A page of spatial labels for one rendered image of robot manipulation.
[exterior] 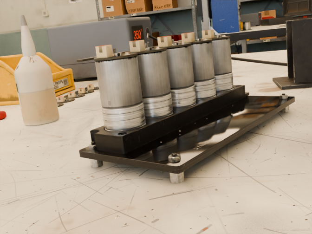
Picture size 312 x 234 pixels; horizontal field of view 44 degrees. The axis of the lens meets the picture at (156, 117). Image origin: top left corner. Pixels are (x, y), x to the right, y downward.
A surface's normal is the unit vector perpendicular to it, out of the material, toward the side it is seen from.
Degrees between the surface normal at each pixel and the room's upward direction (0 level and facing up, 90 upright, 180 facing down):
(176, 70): 90
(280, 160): 0
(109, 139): 90
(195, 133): 0
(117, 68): 90
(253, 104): 0
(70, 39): 90
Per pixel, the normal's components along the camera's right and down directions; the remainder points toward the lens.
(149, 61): 0.07, 0.22
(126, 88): 0.33, 0.18
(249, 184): -0.11, -0.97
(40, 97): 0.52, 0.13
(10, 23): -0.33, 0.25
